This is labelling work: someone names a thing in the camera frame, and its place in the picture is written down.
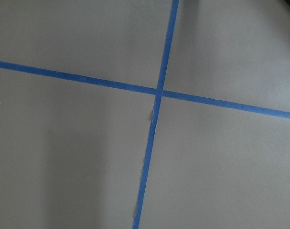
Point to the blue tape line lengthwise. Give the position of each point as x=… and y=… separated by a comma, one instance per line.
x=155, y=113

